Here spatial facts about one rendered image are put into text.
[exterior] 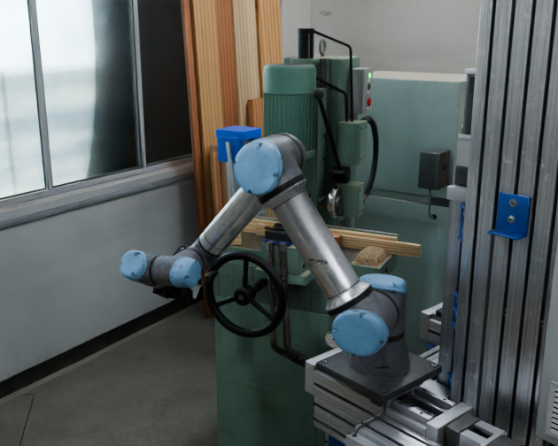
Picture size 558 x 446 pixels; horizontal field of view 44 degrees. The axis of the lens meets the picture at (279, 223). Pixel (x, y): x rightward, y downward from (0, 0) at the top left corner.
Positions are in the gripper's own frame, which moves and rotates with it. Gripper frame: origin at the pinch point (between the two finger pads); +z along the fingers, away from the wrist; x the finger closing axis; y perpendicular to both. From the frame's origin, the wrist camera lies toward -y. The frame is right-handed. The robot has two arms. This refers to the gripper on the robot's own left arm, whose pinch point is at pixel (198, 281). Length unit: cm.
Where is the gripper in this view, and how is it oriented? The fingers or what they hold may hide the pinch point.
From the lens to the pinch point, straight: 205.5
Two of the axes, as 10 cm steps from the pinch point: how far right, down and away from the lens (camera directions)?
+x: 9.0, 1.2, -4.1
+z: 3.7, 2.6, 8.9
